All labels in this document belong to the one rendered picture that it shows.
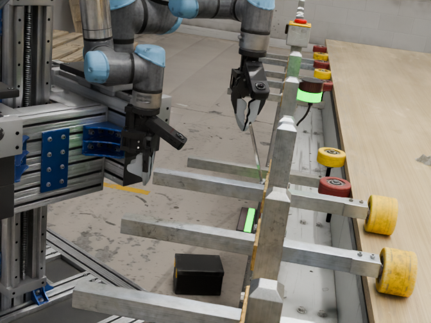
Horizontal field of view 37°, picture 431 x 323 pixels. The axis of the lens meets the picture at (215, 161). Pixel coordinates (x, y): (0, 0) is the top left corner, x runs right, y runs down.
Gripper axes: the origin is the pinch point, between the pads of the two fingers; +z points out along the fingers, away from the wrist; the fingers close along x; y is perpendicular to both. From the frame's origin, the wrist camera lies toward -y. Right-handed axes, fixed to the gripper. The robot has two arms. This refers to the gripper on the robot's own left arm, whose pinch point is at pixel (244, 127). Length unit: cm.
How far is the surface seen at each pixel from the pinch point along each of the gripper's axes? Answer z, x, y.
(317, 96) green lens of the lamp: -12.0, -14.1, -10.5
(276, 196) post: -14, 18, -78
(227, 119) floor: 100, -88, 344
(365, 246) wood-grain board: 9, -15, -48
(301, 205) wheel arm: 5.4, -3.8, -36.7
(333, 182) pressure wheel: 8.7, -20.6, -14.8
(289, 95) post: -11.1, -8.1, -7.6
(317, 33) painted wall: 71, -300, 706
